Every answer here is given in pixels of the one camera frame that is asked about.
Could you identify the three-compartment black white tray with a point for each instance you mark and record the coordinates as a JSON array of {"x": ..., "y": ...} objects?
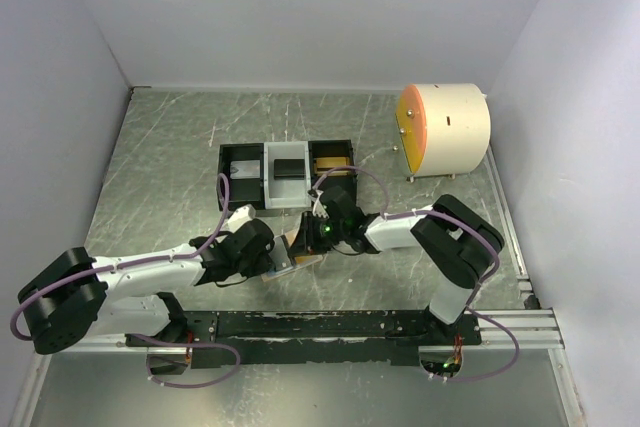
[{"x": 273, "y": 176}]

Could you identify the cream drum with orange face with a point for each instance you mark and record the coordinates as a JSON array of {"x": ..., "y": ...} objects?
[{"x": 443, "y": 129}]

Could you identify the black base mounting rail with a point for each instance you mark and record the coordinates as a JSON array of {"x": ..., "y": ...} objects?
[{"x": 260, "y": 337}]

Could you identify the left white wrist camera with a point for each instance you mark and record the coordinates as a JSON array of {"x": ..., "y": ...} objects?
[{"x": 240, "y": 217}]

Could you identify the silver card in tray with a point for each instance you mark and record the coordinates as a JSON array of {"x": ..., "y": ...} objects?
[{"x": 245, "y": 169}]

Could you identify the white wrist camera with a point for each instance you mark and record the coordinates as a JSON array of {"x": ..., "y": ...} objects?
[
  {"x": 240, "y": 217},
  {"x": 317, "y": 209}
]

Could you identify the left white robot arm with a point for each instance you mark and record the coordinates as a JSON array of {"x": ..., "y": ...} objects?
[{"x": 79, "y": 296}]

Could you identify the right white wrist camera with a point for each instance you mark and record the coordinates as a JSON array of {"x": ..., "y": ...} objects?
[{"x": 317, "y": 209}]

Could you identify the tan leather card holder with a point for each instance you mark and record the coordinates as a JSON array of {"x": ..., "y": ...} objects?
[{"x": 284, "y": 262}]

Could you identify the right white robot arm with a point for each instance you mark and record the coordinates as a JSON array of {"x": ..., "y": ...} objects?
[{"x": 463, "y": 246}]

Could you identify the black card in tray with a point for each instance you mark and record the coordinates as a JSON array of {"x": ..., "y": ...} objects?
[{"x": 289, "y": 169}]

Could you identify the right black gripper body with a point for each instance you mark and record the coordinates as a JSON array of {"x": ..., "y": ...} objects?
[{"x": 337, "y": 231}]

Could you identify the gold card in tray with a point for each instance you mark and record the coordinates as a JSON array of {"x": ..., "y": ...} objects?
[{"x": 324, "y": 164}]

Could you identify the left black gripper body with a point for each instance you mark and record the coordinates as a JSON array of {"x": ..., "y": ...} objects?
[{"x": 254, "y": 266}]

